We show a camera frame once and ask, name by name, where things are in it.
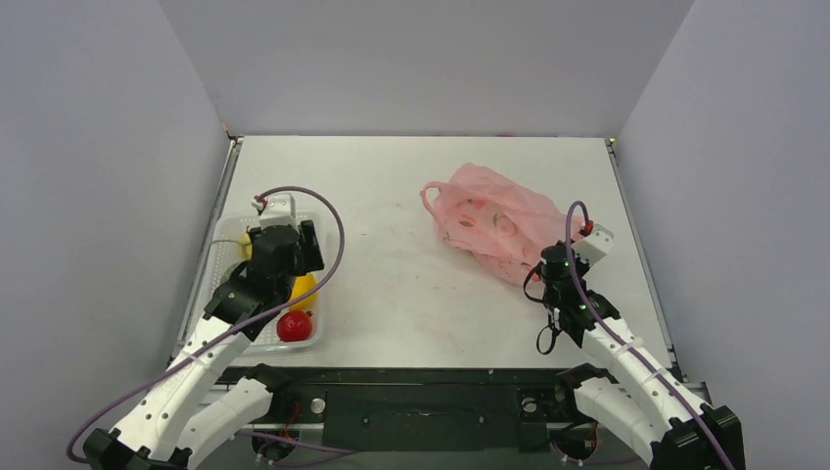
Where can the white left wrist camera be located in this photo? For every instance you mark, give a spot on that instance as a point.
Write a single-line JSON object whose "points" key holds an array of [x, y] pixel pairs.
{"points": [[276, 210]]}

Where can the orange fake fruit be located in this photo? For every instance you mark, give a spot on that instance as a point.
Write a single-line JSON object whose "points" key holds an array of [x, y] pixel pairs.
{"points": [[301, 287]]}

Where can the yellow fake pear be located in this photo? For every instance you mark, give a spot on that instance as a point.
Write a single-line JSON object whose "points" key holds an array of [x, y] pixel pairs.
{"points": [[246, 246]]}

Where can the pink printed plastic bag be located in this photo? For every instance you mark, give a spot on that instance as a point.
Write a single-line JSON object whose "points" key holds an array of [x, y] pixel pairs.
{"points": [[501, 223]]}

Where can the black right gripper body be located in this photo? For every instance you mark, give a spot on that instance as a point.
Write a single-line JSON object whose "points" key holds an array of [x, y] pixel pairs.
{"points": [[555, 273]]}

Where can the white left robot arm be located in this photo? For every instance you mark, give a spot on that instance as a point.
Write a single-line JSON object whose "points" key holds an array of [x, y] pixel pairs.
{"points": [[240, 308]]}

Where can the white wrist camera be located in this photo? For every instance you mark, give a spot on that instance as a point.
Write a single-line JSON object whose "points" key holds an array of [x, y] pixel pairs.
{"points": [[595, 243], [276, 210]]}

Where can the white plastic basket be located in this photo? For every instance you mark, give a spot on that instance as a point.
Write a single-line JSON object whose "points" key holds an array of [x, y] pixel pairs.
{"points": [[226, 252]]}

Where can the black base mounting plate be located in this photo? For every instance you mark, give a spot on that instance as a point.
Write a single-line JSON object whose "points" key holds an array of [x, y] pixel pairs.
{"points": [[423, 409]]}

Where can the grey green fake avocado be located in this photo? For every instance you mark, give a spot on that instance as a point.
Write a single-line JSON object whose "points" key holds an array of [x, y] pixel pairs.
{"points": [[232, 271]]}

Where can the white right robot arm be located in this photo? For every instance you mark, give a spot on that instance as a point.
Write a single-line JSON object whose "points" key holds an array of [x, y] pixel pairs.
{"points": [[625, 389]]}

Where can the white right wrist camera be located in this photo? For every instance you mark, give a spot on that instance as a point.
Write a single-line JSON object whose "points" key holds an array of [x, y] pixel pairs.
{"points": [[595, 243]]}

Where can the red fake fruit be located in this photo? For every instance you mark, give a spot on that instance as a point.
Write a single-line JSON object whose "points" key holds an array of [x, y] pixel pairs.
{"points": [[294, 326]]}

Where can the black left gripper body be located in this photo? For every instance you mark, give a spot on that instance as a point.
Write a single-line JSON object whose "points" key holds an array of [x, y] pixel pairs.
{"points": [[307, 260]]}

